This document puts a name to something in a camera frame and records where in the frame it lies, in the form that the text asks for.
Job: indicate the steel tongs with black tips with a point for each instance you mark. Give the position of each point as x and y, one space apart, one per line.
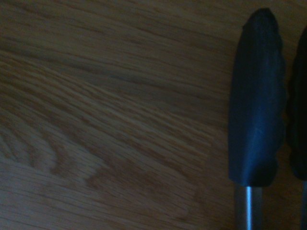
256 95

